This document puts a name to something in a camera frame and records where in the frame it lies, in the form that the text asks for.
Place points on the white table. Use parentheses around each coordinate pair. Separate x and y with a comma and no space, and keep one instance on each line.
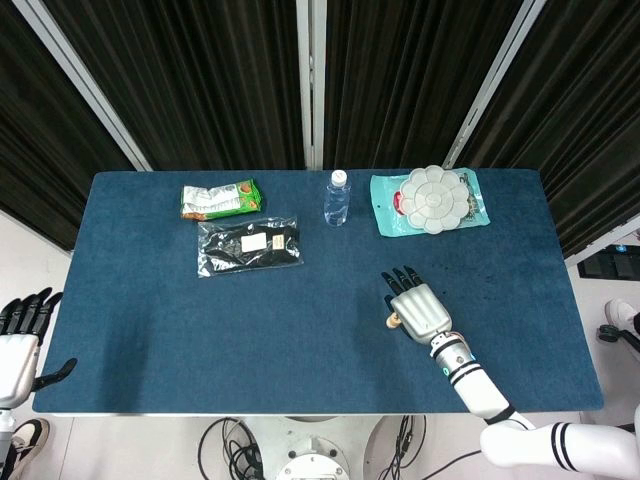
(150,414)

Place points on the white shoe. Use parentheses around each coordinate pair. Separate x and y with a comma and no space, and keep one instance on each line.
(619,311)

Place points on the white metal frame post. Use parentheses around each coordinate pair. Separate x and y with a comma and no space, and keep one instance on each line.
(304,75)
(319,75)
(491,85)
(75,70)

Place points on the black electronic device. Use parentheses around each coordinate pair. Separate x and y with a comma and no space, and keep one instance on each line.
(607,262)

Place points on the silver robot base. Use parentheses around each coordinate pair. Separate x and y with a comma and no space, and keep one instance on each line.
(310,450)

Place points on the white and black sneaker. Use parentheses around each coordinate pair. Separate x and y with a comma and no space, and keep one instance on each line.
(31,440)

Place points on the teal snack package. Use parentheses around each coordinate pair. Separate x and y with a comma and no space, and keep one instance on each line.
(387,215)

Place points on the clear plastic water bottle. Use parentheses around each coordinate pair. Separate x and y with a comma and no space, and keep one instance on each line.
(336,200)

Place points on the black pleated curtain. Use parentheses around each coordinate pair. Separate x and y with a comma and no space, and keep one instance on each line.
(200,75)
(400,75)
(575,125)
(40,150)

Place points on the bagged black gloves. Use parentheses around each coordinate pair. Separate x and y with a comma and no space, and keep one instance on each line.
(225,250)

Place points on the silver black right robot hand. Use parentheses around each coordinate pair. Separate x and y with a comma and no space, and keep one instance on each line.
(422,310)

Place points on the white flower-shaped paint palette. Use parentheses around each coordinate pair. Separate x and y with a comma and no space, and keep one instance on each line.
(434,200)

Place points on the blue felt table cover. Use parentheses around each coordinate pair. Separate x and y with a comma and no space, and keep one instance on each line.
(200,325)

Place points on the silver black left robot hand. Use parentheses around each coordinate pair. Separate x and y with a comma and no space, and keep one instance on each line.
(15,355)

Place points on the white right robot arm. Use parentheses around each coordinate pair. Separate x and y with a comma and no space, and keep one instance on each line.
(480,390)

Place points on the white screen base bar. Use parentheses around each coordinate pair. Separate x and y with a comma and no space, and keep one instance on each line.
(600,239)

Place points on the black chair caster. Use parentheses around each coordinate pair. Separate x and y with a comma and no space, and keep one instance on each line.
(607,333)

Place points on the green snack bag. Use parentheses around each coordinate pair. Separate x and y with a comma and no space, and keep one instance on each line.
(220,200)

